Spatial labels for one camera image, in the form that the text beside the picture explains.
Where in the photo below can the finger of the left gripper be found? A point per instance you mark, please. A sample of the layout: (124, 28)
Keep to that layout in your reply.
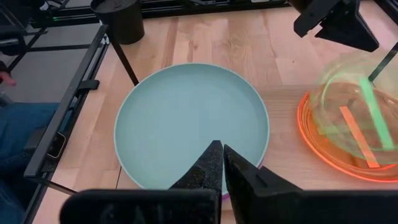
(314, 23)
(354, 31)

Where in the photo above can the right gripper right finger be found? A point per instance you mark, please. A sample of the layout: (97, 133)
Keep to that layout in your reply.
(295, 208)

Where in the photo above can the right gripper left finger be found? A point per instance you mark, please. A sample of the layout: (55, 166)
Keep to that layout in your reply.
(140, 208)

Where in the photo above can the purple plate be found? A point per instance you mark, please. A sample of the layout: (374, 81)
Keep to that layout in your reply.
(260, 163)

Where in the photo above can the orange transparent plate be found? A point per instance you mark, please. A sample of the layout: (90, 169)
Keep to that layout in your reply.
(329, 161)

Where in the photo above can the green transparent plate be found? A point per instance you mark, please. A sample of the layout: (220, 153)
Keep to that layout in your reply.
(373, 109)

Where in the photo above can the pale teal plate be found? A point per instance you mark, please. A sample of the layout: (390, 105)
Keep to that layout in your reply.
(186, 118)

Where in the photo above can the black smartphone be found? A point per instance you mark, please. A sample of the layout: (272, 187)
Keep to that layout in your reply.
(56, 145)

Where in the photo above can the person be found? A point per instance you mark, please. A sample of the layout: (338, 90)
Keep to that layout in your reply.
(18, 133)

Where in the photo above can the person's hand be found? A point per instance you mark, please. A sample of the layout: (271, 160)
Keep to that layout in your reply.
(7, 80)

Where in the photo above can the green plant in black pot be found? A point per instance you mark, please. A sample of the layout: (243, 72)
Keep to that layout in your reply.
(119, 18)

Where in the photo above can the black table frame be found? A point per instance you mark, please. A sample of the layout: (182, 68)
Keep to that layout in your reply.
(68, 104)

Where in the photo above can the black frame clamp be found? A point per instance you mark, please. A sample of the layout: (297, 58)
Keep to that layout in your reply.
(88, 85)

